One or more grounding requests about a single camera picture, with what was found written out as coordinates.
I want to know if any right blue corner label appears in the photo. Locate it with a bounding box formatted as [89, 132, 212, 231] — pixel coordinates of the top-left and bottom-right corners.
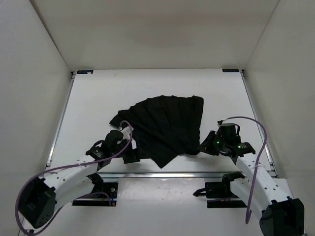
[222, 68, 239, 73]

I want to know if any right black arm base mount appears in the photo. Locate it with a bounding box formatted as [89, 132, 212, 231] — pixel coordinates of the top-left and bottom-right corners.
[193, 172, 247, 208]

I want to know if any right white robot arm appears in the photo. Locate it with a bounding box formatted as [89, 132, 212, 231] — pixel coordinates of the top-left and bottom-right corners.
[194, 121, 305, 236]

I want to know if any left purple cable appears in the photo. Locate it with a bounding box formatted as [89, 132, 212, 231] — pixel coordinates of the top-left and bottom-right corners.
[14, 120, 135, 234]

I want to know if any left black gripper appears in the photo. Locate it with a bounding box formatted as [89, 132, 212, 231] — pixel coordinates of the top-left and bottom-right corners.
[112, 134, 152, 163]

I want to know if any left aluminium table rail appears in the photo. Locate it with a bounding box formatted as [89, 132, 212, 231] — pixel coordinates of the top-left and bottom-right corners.
[45, 71, 76, 169]

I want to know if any blue corner label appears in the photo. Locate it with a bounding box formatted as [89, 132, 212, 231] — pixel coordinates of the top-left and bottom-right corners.
[222, 68, 239, 73]
[76, 70, 94, 74]

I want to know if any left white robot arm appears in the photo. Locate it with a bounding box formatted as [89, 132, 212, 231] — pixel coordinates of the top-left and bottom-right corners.
[15, 127, 133, 229]

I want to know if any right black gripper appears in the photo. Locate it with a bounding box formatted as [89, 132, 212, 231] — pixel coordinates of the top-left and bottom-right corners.
[196, 131, 227, 156]

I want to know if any black pleated skirt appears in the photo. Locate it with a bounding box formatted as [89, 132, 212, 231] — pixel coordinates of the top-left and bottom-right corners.
[109, 95, 204, 168]

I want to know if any aluminium table rail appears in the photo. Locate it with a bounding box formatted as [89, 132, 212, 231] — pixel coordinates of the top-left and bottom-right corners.
[98, 173, 227, 179]
[45, 71, 76, 169]

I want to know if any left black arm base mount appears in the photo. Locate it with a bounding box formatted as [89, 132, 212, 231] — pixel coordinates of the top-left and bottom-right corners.
[72, 174, 119, 207]

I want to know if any front aluminium table rail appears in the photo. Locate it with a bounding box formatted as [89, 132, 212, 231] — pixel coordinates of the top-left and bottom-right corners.
[98, 173, 227, 179]

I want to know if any left blue corner label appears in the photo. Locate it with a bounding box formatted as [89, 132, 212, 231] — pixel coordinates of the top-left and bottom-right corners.
[76, 70, 94, 74]

